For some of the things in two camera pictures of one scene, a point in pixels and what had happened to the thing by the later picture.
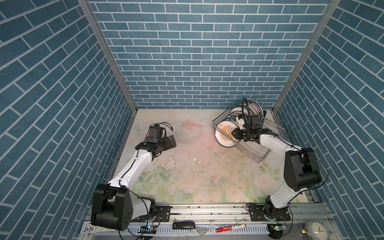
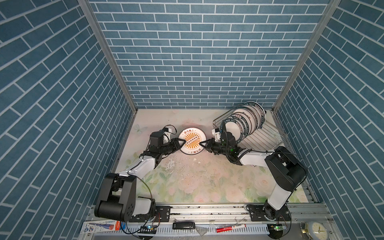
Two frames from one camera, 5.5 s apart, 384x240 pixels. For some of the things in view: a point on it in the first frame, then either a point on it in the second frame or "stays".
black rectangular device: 183,225 stays
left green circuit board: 148,229 stays
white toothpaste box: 87,227 stays
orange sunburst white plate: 223,134 -> 192,136
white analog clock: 319,231 stays
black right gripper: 242,133 -> 212,145
